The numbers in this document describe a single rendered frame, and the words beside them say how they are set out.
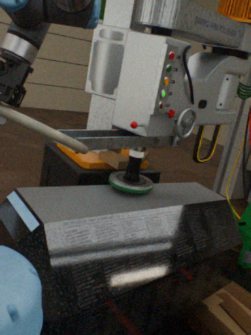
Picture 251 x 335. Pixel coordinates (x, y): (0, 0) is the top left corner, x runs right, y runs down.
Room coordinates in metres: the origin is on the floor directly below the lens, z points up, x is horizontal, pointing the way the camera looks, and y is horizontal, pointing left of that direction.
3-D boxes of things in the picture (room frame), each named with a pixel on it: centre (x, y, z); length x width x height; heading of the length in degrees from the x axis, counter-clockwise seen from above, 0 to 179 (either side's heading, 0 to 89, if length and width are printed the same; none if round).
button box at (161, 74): (1.57, -0.09, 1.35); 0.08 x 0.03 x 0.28; 141
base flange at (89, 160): (2.40, 0.16, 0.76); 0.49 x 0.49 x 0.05; 34
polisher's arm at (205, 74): (1.99, -0.30, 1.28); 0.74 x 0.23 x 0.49; 141
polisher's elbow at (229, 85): (2.21, -0.46, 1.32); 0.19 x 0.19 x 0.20
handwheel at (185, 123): (1.71, -0.21, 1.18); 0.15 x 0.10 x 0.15; 141
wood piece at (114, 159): (2.16, 0.07, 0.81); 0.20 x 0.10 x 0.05; 42
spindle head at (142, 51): (1.76, -0.10, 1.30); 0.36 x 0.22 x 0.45; 141
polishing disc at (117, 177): (1.70, -0.05, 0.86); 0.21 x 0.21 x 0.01
